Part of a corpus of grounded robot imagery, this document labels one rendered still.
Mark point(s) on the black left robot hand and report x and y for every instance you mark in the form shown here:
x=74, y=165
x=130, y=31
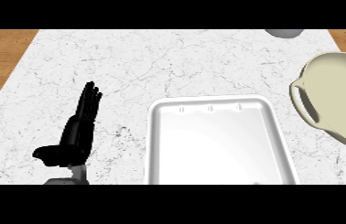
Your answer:
x=78, y=133

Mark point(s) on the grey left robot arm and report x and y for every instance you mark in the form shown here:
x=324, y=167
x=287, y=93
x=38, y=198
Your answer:
x=77, y=176

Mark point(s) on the white rectangular tray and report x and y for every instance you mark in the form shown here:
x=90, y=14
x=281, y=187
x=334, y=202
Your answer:
x=220, y=142

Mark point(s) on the grey rounded object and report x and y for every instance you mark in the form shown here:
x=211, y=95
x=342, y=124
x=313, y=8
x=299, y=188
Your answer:
x=284, y=33

